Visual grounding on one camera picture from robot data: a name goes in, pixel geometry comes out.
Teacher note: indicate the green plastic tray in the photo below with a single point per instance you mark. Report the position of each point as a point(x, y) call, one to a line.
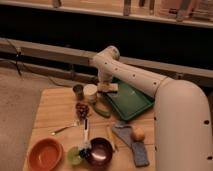
point(128, 102)

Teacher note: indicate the tan rectangular eraser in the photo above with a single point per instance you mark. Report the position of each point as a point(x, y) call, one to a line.
point(107, 87)

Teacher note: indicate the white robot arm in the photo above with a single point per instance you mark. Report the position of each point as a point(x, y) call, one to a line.
point(182, 127)

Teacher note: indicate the purple bowl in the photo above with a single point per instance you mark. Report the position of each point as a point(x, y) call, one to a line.
point(100, 153)

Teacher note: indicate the orange bowl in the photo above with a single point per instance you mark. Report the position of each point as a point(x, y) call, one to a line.
point(45, 155)

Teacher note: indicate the white cylindrical cup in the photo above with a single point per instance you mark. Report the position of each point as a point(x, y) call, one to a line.
point(90, 92)

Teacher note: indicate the green cucumber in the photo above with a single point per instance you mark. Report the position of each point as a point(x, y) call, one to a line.
point(102, 113)

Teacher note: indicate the small metal cup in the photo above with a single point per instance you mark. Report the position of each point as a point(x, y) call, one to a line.
point(78, 91)

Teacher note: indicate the brown grape cluster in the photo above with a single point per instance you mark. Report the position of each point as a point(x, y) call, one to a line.
point(82, 110)

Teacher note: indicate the peach fruit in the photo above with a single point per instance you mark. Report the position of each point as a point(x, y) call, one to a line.
point(138, 134)

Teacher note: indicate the grey blue cloth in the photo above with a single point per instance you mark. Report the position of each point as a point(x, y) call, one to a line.
point(124, 131)

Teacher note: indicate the white handled brush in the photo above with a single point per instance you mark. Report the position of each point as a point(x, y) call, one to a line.
point(86, 145)

